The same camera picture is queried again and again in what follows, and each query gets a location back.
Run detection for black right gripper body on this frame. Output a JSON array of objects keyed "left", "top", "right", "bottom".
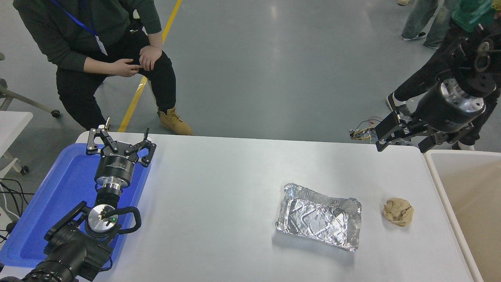
[{"left": 413, "top": 83, "right": 476, "bottom": 134}]

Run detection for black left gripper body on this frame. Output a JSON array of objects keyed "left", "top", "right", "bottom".
[{"left": 95, "top": 146, "right": 139, "bottom": 184}]

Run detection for silver foil tray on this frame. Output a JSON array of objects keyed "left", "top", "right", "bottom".
[{"left": 275, "top": 183, "right": 362, "bottom": 252}]

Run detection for person's right hand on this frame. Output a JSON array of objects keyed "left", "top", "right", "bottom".
[{"left": 114, "top": 59, "right": 144, "bottom": 78}]

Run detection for person's left hand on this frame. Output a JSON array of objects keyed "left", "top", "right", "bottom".
[{"left": 139, "top": 45, "right": 163, "bottom": 72}]

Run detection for blue plastic tray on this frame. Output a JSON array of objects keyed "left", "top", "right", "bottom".
[{"left": 0, "top": 143, "right": 152, "bottom": 269}]

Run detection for large pale bin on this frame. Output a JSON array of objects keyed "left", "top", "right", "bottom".
[{"left": 424, "top": 150, "right": 501, "bottom": 282}]

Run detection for crumpled tan paper ball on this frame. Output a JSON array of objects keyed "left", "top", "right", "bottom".
[{"left": 383, "top": 198, "right": 414, "bottom": 227}]

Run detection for grey office chair base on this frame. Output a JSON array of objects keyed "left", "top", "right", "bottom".
[{"left": 0, "top": 53, "right": 61, "bottom": 118}]

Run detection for white side table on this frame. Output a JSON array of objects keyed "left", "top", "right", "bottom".
[{"left": 0, "top": 111, "right": 34, "bottom": 175}]

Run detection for seated person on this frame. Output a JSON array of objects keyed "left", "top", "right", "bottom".
[{"left": 13, "top": 0, "right": 194, "bottom": 136}]

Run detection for tangled wire circuit bundle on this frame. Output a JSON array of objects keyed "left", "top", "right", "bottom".
[{"left": 350, "top": 116, "right": 386, "bottom": 142}]

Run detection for black floor cables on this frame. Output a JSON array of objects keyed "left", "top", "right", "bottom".
[{"left": 0, "top": 178, "right": 30, "bottom": 243}]

